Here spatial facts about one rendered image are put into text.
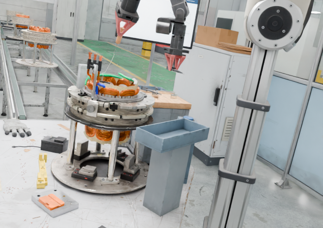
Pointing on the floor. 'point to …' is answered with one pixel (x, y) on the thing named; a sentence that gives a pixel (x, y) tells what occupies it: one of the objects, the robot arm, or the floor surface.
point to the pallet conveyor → (13, 92)
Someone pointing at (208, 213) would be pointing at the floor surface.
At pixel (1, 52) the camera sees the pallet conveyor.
